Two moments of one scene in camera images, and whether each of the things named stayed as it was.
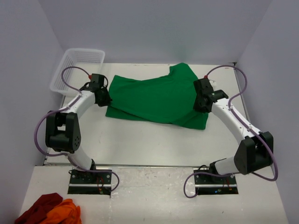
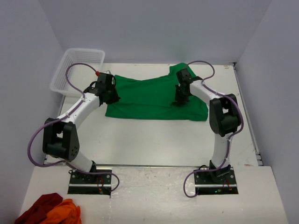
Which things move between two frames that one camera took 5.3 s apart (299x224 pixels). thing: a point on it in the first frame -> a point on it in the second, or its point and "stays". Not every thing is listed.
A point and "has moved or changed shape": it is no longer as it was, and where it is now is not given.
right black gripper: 197,108 -> 179,101
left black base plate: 87,183 stays
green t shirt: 169,99 has moved or changed shape
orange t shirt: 67,212 stays
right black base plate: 209,184 stays
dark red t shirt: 38,212 stays
